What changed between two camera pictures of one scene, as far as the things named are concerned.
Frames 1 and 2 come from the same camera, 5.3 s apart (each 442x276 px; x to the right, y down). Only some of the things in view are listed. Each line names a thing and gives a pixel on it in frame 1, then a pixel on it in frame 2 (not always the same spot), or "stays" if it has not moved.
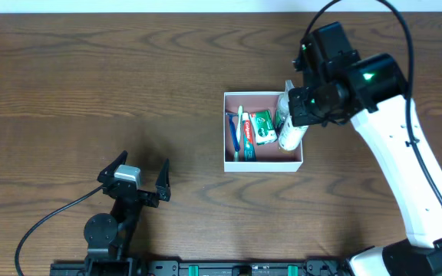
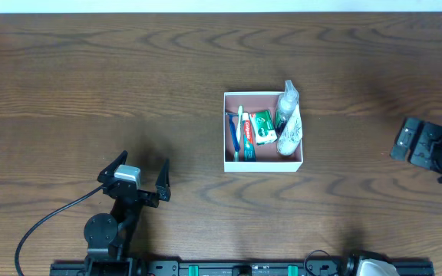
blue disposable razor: x=230 y=115 stays
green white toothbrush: x=239 y=130 stays
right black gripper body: x=299 y=106 -> x=425 y=143
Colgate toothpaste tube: x=249 y=141 stays
